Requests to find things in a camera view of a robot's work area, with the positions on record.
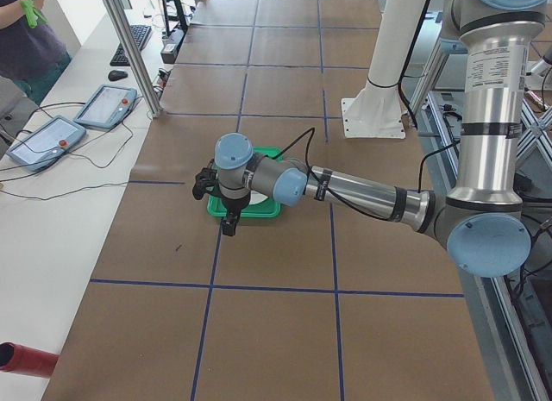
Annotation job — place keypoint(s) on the green plastic tray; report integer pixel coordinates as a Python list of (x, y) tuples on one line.
[(267, 209)]

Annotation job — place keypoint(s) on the teach pendant tablet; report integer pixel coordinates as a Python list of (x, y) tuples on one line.
[(107, 107), (43, 147)]

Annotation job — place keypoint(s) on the aluminium frame rail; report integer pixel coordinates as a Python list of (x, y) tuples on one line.
[(514, 332)]

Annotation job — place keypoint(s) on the aluminium frame post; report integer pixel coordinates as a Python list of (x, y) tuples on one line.
[(120, 22)]

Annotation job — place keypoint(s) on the white round plate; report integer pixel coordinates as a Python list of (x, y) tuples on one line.
[(257, 198)]

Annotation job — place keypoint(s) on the black computer mouse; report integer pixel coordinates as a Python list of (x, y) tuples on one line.
[(116, 75)]

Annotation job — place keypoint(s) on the person in dark shirt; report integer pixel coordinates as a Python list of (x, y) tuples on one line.
[(32, 58)]

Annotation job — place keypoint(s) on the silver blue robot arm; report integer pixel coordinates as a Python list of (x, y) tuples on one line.
[(478, 221)]

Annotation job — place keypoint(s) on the near teach pendant tablet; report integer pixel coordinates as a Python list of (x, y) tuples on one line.
[(43, 147)]

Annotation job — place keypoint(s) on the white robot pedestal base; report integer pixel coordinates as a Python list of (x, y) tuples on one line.
[(376, 111)]

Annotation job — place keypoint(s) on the far teach pendant tablet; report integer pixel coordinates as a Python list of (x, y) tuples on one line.
[(107, 107)]

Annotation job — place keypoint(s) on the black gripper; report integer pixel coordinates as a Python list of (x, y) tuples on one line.
[(233, 205)]

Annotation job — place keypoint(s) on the red cylinder tube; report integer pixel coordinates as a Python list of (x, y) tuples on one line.
[(19, 359)]

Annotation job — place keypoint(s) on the white side bench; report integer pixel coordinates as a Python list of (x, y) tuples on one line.
[(54, 223)]

